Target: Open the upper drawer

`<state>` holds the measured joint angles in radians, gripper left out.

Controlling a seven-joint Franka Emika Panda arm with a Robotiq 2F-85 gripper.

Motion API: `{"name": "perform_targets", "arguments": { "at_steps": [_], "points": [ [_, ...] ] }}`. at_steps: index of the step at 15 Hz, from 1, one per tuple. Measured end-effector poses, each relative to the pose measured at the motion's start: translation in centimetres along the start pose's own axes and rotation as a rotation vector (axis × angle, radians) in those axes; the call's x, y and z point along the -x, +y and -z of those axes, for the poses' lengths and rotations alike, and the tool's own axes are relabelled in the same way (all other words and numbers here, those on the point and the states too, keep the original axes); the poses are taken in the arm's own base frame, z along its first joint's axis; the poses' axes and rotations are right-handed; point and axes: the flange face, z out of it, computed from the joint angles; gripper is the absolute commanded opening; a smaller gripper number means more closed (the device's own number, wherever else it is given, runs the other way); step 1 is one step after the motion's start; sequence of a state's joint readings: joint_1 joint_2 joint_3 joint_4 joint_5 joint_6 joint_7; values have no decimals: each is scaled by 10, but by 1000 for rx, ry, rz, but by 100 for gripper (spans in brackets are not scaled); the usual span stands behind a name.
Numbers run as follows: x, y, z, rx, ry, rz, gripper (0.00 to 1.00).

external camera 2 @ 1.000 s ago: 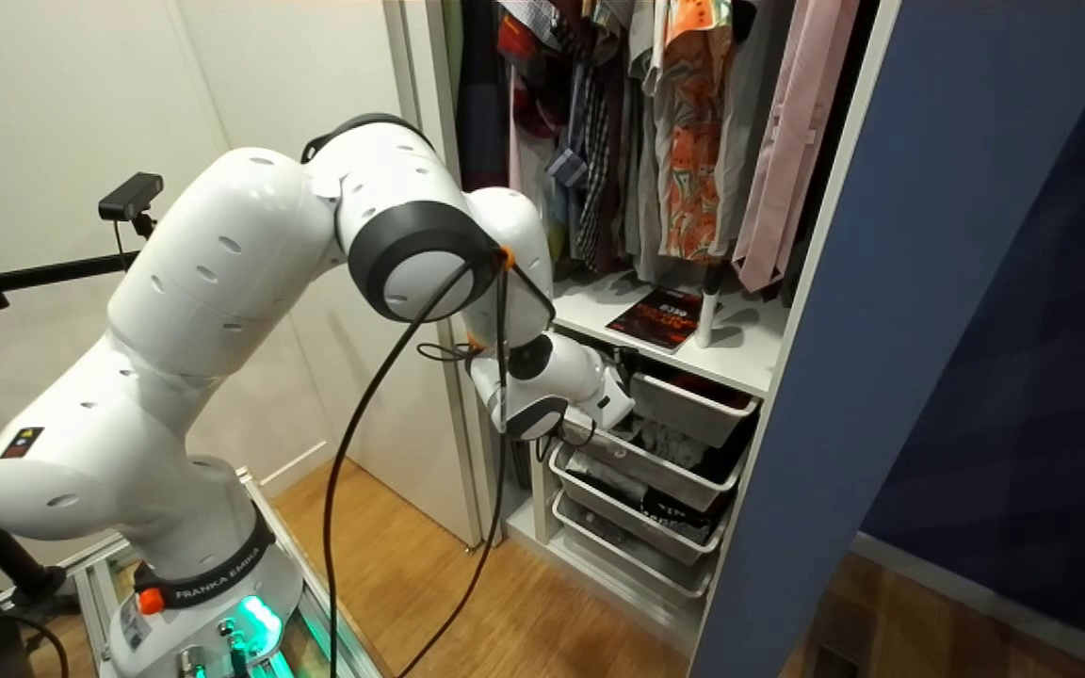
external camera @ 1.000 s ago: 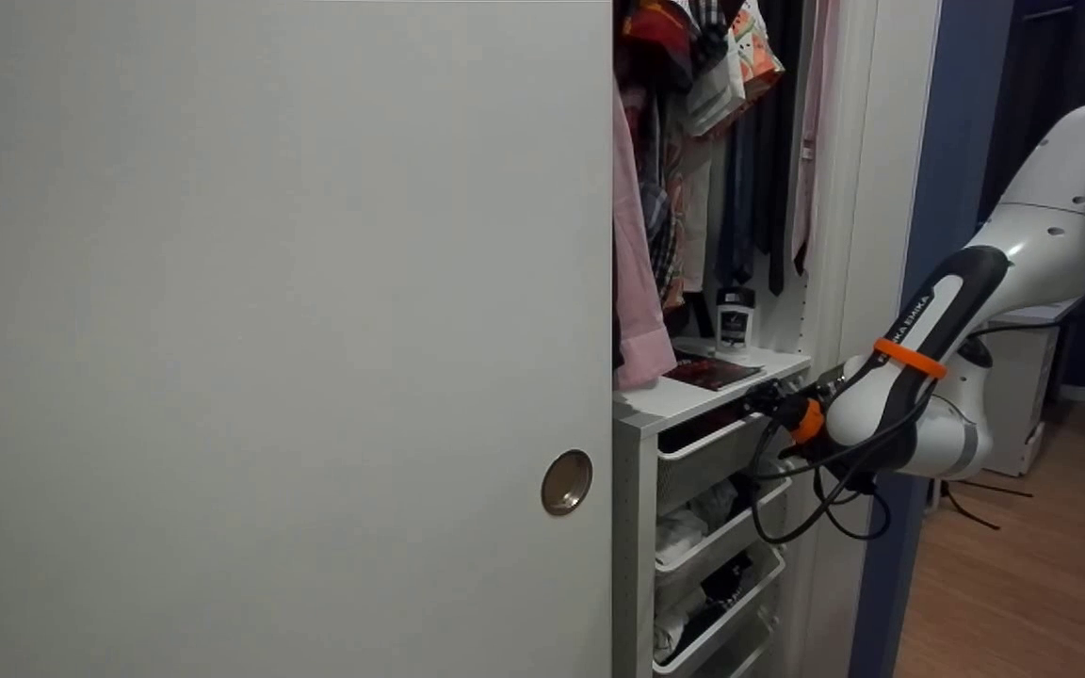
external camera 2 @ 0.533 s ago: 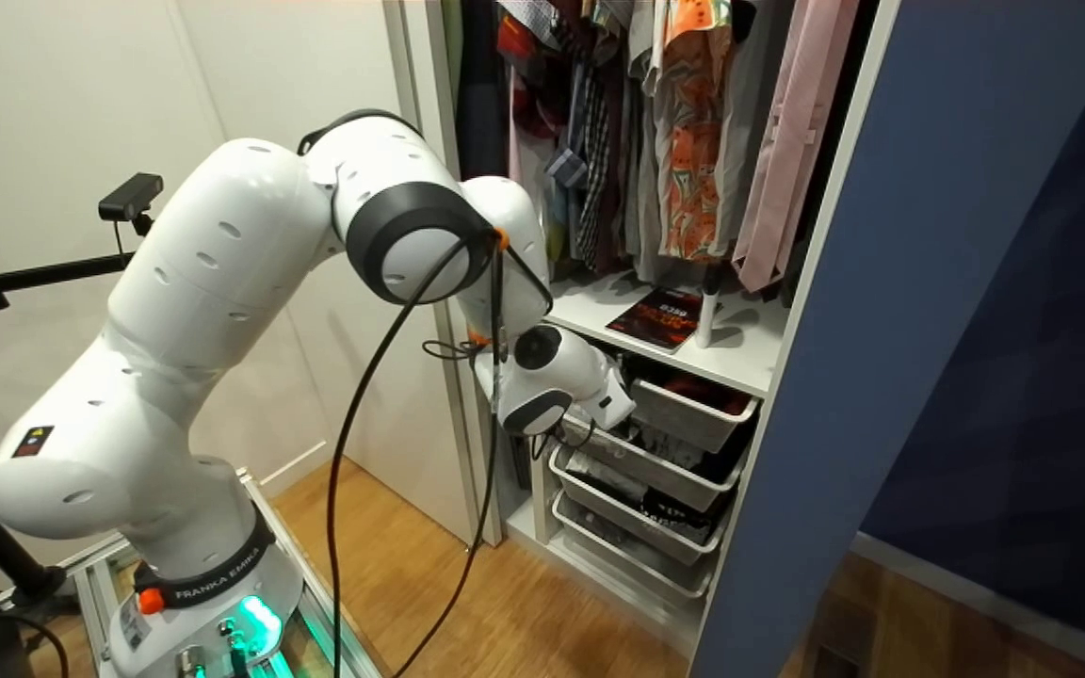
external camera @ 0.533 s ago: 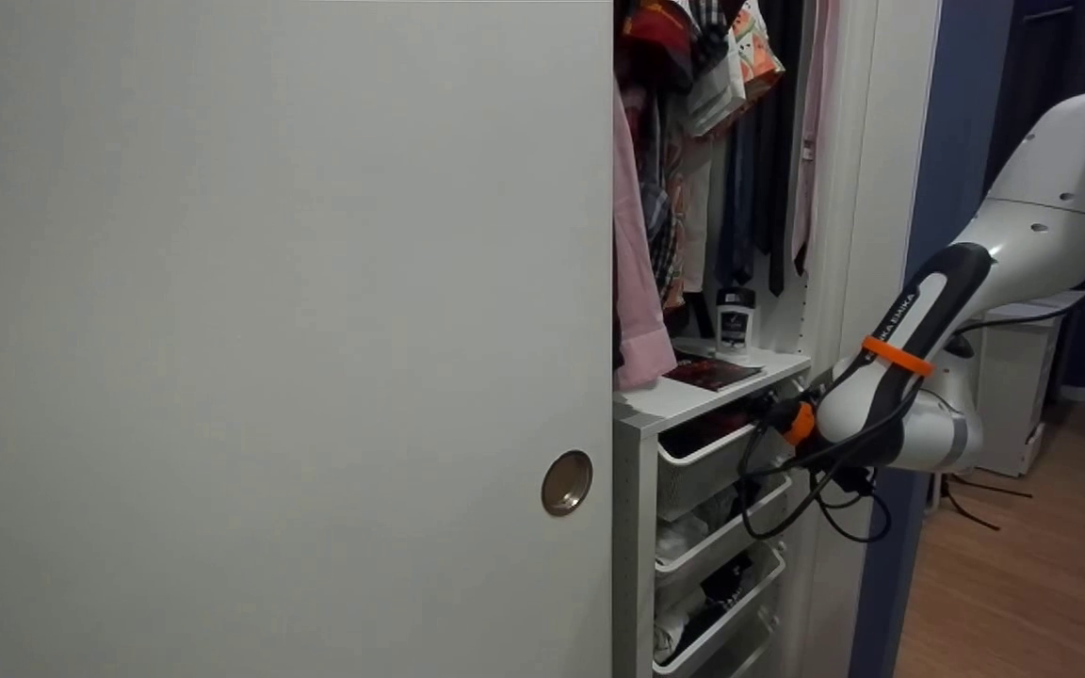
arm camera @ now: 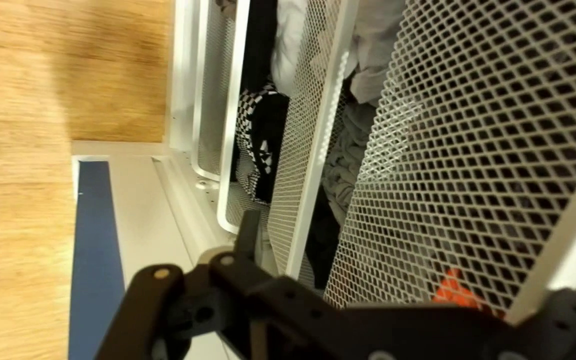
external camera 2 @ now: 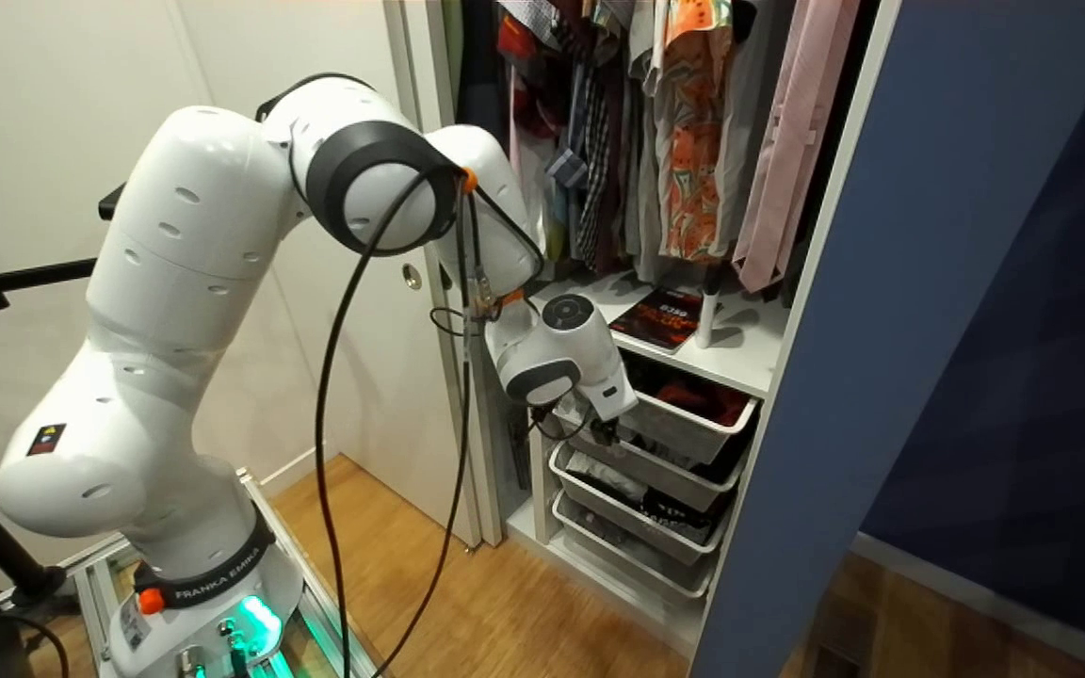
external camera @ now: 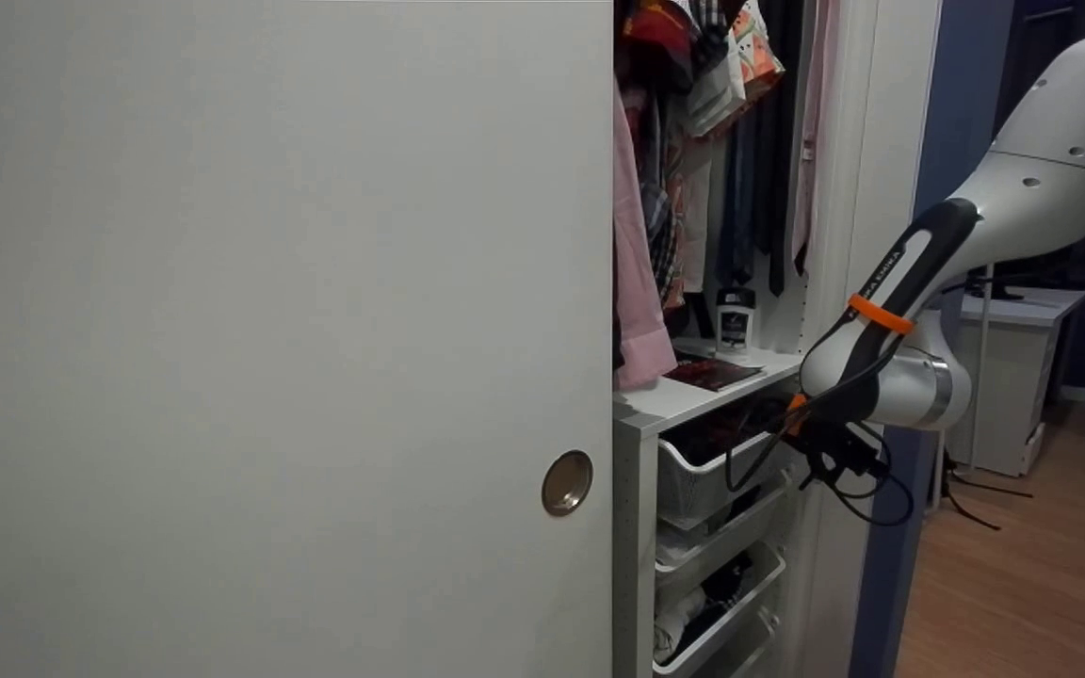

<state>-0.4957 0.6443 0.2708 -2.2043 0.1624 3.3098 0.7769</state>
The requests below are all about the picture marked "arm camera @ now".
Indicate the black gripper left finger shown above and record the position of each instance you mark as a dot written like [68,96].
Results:
[188,306]

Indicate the black white patterned cloth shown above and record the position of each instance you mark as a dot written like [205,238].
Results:
[260,140]

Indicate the small orange object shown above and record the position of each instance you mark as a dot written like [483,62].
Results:
[459,290]

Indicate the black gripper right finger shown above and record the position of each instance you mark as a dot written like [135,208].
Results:
[568,326]

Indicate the white wardrobe frame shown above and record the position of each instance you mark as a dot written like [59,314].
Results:
[141,201]

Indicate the white folded cloth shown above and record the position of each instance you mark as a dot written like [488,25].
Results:
[375,53]

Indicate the grey cloth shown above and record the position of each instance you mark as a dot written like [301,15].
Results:
[351,161]

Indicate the white drawer unit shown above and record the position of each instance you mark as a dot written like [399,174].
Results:
[178,81]

